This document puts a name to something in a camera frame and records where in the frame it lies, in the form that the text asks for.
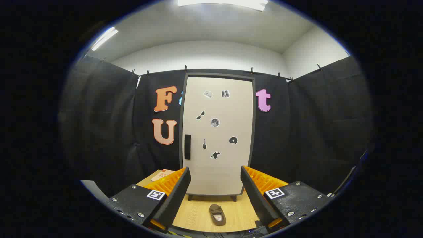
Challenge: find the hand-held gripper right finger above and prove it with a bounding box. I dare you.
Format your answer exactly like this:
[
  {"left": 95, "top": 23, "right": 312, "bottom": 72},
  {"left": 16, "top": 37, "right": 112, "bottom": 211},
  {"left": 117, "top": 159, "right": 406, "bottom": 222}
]
[{"left": 240, "top": 165, "right": 332, "bottom": 232}]

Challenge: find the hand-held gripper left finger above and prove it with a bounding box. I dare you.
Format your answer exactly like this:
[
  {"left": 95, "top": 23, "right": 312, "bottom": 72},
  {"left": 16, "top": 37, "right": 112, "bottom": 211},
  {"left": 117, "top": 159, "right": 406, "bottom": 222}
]
[{"left": 105, "top": 166, "right": 191, "bottom": 233}]

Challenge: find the brown fuzzy slipper shoe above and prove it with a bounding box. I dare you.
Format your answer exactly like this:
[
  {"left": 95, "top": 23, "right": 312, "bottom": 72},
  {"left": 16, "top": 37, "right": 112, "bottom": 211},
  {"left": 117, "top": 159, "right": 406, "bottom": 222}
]
[{"left": 209, "top": 204, "right": 227, "bottom": 226}]

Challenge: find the dark grey shoe cabinet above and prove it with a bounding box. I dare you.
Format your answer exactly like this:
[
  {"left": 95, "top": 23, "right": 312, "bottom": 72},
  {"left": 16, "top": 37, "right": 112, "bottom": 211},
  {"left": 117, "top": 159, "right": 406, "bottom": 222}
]
[{"left": 179, "top": 73, "right": 256, "bottom": 202}]

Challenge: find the beige book with orange print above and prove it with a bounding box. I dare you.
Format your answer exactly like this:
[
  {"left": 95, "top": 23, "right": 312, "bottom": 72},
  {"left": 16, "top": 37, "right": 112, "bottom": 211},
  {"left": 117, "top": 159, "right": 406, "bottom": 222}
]
[{"left": 150, "top": 169, "right": 175, "bottom": 182}]

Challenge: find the grey table edge bar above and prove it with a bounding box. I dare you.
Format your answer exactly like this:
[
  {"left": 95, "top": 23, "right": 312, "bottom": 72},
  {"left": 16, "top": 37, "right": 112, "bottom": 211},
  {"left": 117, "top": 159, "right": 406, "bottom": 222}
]
[{"left": 81, "top": 180, "right": 109, "bottom": 203}]

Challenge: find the black backdrop cloth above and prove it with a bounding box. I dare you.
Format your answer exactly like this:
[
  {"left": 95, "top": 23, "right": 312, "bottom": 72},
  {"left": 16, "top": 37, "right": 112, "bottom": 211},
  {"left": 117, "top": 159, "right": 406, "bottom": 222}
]
[{"left": 59, "top": 55, "right": 374, "bottom": 199}]

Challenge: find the ceiling light panel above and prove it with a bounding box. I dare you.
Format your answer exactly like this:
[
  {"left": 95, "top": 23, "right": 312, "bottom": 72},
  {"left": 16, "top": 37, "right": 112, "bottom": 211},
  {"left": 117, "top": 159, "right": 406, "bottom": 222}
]
[
  {"left": 91, "top": 27, "right": 119, "bottom": 51},
  {"left": 178, "top": 0, "right": 269, "bottom": 12}
]

